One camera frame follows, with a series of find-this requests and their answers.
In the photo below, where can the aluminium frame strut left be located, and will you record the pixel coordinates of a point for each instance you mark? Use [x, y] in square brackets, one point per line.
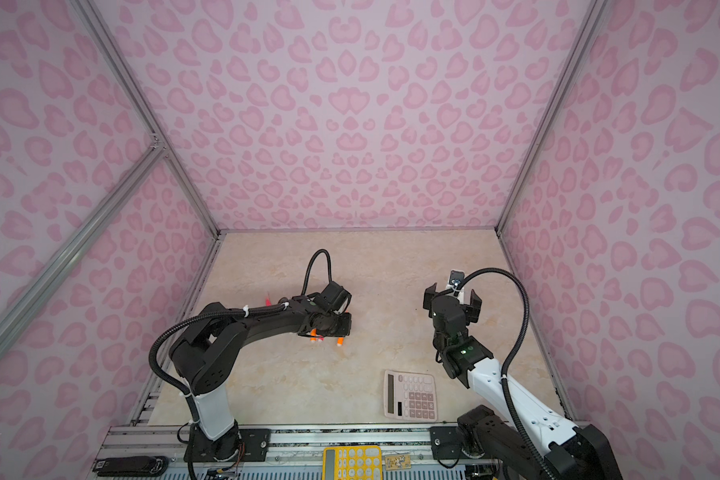
[15, 319]

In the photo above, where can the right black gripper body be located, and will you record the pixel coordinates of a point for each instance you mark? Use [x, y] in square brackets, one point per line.
[440, 344]

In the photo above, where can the black device on rail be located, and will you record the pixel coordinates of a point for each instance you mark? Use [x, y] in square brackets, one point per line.
[141, 466]

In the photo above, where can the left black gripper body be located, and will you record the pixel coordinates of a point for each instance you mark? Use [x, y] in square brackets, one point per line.
[340, 325]

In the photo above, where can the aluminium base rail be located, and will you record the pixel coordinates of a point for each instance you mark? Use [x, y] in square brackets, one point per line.
[295, 452]

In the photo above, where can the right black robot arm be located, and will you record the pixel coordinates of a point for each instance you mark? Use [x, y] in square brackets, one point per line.
[514, 426]

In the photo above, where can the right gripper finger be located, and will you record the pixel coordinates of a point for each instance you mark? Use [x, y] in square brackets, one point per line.
[428, 297]
[473, 308]

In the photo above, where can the small brown circuit board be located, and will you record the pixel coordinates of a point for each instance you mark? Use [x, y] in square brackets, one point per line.
[397, 462]

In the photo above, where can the yellow calculator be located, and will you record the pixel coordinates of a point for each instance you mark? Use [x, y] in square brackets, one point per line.
[357, 462]

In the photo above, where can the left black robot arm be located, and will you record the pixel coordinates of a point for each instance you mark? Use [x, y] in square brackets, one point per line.
[197, 355]

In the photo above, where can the pink desk calculator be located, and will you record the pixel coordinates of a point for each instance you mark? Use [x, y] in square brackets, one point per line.
[409, 397]

